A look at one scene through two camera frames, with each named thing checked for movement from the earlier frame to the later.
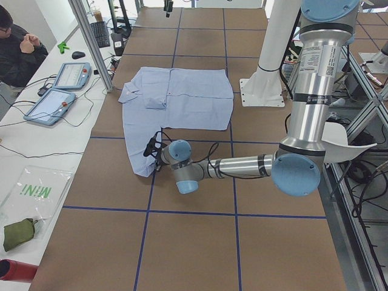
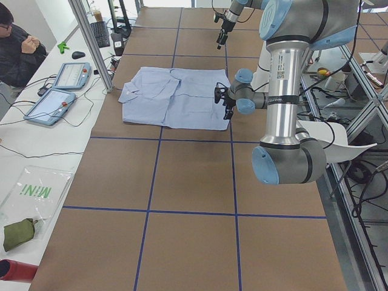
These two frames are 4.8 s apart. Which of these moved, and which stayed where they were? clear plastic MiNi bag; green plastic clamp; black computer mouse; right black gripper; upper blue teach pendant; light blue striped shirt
Moved: light blue striped shirt; right black gripper
Stayed: black computer mouse; green plastic clamp; clear plastic MiNi bag; upper blue teach pendant
